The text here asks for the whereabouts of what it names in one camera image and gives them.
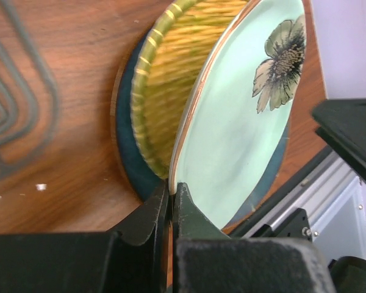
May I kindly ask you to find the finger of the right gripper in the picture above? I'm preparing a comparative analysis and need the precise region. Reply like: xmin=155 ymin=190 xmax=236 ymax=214
xmin=312 ymin=98 xmax=366 ymax=183

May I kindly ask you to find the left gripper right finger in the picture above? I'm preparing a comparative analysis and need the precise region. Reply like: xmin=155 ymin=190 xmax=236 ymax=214
xmin=173 ymin=183 xmax=335 ymax=292

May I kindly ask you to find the mint green flower plate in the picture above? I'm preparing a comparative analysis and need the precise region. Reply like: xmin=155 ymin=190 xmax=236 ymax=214
xmin=169 ymin=0 xmax=306 ymax=228

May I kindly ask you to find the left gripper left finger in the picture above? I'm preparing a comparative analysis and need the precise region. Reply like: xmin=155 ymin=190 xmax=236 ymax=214
xmin=0 ymin=182 xmax=169 ymax=292

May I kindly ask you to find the yellow green ribbed plate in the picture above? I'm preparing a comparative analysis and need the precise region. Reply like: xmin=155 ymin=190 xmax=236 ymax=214
xmin=131 ymin=0 xmax=246 ymax=179

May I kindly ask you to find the black wire dish rack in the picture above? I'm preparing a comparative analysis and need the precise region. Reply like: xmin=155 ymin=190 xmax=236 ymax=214
xmin=0 ymin=1 xmax=60 ymax=181

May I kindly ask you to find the dark blue plate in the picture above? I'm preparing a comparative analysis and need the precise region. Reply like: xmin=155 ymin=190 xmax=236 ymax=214
xmin=110 ymin=30 xmax=290 ymax=228

